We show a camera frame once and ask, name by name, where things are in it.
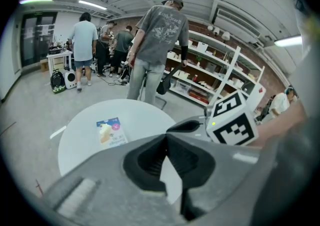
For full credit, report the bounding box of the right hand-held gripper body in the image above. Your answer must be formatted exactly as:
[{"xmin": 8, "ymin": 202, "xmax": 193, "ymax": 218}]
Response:
[{"xmin": 197, "ymin": 89, "xmax": 260, "ymax": 147}]

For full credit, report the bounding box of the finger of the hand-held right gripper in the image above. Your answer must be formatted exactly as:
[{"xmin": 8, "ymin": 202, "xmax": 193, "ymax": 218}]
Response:
[{"xmin": 166, "ymin": 117, "xmax": 204, "ymax": 134}]

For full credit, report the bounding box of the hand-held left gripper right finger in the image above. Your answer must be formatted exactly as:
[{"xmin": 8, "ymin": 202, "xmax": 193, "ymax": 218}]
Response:
[{"xmin": 166, "ymin": 132, "xmax": 280, "ymax": 226}]

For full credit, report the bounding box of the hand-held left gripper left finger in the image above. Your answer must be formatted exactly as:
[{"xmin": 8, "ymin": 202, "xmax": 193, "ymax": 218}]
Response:
[{"xmin": 41, "ymin": 132, "xmax": 183, "ymax": 226}]

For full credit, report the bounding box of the small blue white box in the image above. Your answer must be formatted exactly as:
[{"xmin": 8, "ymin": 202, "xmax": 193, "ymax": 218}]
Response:
[{"xmin": 96, "ymin": 116, "xmax": 129, "ymax": 150}]

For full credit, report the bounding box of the person's right forearm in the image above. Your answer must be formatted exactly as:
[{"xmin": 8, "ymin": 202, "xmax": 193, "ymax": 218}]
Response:
[{"xmin": 253, "ymin": 102, "xmax": 310, "ymax": 148}]

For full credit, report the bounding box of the black shoulder bag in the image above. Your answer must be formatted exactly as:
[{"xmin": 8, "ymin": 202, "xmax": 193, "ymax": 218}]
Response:
[{"xmin": 155, "ymin": 63, "xmax": 184, "ymax": 96}]

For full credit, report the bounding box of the round white table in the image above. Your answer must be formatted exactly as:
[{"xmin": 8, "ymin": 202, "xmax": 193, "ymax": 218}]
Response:
[{"xmin": 57, "ymin": 98, "xmax": 184, "ymax": 205}]

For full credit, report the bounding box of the ceiling tube light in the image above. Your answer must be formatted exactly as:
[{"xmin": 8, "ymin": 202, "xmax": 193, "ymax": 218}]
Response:
[
  {"xmin": 78, "ymin": 0, "xmax": 108, "ymax": 11},
  {"xmin": 19, "ymin": 0, "xmax": 54, "ymax": 5},
  {"xmin": 273, "ymin": 35, "xmax": 304, "ymax": 48}
]

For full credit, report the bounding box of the white carrier backpack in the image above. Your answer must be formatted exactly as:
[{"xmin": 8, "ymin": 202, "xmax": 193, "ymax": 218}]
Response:
[{"xmin": 63, "ymin": 67, "xmax": 77, "ymax": 90}]

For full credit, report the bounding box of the white air conditioner unit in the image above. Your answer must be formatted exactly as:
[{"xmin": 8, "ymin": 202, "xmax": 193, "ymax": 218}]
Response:
[{"xmin": 214, "ymin": 7, "xmax": 262, "ymax": 39}]

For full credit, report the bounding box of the black green carrier backpack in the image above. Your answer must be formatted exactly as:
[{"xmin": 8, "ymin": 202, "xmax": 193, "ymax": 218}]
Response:
[{"xmin": 49, "ymin": 69, "xmax": 67, "ymax": 95}]

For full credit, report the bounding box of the cardboard box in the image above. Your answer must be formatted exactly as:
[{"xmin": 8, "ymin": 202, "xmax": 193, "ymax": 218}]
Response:
[{"xmin": 39, "ymin": 58, "xmax": 50, "ymax": 73}]

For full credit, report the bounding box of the small white work table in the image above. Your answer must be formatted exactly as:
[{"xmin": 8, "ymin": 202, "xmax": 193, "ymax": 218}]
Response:
[{"xmin": 46, "ymin": 50, "xmax": 74, "ymax": 78}]

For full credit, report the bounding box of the black glass door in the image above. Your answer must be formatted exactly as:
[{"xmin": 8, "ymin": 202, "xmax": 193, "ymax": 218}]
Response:
[{"xmin": 19, "ymin": 11, "xmax": 59, "ymax": 69}]

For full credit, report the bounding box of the white slanted ladder frame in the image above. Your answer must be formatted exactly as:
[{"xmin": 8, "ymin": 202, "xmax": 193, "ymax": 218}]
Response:
[{"xmin": 206, "ymin": 45, "xmax": 243, "ymax": 108}]

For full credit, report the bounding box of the white wall shelf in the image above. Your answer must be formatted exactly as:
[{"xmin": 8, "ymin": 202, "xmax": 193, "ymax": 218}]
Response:
[{"xmin": 162, "ymin": 29, "xmax": 267, "ymax": 112}]

